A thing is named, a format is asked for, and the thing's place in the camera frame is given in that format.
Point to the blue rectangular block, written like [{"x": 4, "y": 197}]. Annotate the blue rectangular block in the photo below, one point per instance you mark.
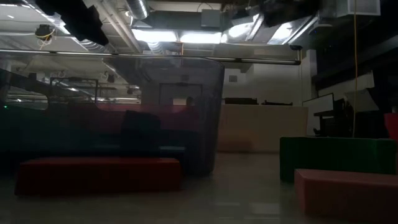
[{"x": 172, "y": 149}]

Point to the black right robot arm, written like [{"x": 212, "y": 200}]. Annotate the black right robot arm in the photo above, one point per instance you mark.
[{"x": 289, "y": 12}]

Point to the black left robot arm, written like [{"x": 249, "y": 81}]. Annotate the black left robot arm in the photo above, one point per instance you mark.
[{"x": 77, "y": 18}]

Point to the gray translucent plastic bin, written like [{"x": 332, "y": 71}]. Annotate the gray translucent plastic bin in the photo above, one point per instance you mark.
[{"x": 205, "y": 109}]

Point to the person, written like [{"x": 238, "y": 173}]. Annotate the person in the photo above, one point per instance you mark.
[{"x": 189, "y": 102}]

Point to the beige counter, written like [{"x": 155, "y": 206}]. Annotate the beige counter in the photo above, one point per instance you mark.
[{"x": 264, "y": 127}]

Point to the ceiling light panel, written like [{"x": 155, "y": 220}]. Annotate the ceiling light panel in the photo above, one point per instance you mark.
[
  {"x": 154, "y": 35},
  {"x": 200, "y": 37}
]

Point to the gray ceiling box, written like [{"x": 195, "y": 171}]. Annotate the gray ceiling box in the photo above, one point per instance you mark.
[{"x": 211, "y": 18}]

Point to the red rectangular block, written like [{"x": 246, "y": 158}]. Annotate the red rectangular block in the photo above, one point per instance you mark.
[{"x": 99, "y": 175}]

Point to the ceiling pipes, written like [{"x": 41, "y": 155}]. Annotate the ceiling pipes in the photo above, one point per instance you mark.
[{"x": 118, "y": 25}]

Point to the whiteboard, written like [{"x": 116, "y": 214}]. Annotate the whiteboard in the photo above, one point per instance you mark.
[{"x": 318, "y": 109}]

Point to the green arch block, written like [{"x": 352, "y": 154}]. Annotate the green arch block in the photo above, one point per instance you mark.
[{"x": 335, "y": 155}]

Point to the black standing desk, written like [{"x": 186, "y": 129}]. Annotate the black standing desk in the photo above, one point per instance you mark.
[{"x": 342, "y": 124}]

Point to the tilted white panel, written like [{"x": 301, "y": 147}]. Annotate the tilted white panel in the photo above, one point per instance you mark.
[{"x": 362, "y": 99}]

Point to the pink rectangular block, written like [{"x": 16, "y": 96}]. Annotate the pink rectangular block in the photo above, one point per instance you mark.
[{"x": 348, "y": 196}]

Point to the round black ceiling fixture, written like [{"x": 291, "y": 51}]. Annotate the round black ceiling fixture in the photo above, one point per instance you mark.
[{"x": 44, "y": 32}]

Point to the large teal plastic bin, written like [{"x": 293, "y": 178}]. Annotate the large teal plastic bin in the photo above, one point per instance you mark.
[{"x": 25, "y": 130}]

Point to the white ceiling unit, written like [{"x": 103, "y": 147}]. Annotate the white ceiling unit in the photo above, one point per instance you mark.
[{"x": 357, "y": 7}]

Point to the deep red plastic bin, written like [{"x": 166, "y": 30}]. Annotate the deep red plastic bin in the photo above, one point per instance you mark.
[{"x": 391, "y": 126}]

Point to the small wall vent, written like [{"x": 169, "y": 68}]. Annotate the small wall vent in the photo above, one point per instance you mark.
[{"x": 233, "y": 78}]

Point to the long horizontal ceiling rail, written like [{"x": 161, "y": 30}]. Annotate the long horizontal ceiling rail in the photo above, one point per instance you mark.
[{"x": 264, "y": 60}]

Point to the black dome camera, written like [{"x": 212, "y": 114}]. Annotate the black dome camera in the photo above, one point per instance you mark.
[{"x": 295, "y": 47}]

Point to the silver round air duct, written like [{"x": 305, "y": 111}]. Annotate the silver round air duct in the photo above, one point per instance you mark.
[{"x": 136, "y": 8}]

